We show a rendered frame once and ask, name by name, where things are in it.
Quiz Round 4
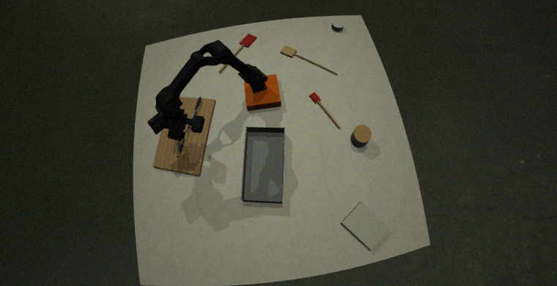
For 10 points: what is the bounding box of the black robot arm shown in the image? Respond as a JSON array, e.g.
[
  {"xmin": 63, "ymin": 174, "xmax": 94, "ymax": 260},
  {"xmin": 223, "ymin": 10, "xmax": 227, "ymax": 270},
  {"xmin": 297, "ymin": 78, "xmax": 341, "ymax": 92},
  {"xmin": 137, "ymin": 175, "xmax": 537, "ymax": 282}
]
[{"xmin": 147, "ymin": 40, "xmax": 268, "ymax": 141}]

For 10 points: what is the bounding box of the short grey cylinder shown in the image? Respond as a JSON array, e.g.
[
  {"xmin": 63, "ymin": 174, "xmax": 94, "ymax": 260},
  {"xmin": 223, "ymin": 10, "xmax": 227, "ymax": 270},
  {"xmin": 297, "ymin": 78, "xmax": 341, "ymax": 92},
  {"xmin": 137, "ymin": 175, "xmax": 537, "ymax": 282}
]
[{"xmin": 331, "ymin": 20, "xmax": 344, "ymax": 32}]

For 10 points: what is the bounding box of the grey rectangular tin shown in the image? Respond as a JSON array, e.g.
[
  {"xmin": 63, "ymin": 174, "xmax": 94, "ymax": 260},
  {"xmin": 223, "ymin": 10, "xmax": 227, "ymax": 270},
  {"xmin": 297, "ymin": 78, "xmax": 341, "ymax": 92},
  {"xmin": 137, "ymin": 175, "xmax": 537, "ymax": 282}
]
[{"xmin": 241, "ymin": 127, "xmax": 285, "ymax": 204}]

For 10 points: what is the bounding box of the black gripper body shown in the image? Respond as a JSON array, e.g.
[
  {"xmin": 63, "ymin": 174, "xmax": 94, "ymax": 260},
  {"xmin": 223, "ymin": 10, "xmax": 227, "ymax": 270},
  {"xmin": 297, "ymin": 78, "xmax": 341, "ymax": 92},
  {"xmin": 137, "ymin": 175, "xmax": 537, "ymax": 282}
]
[{"xmin": 165, "ymin": 109, "xmax": 204, "ymax": 133}]

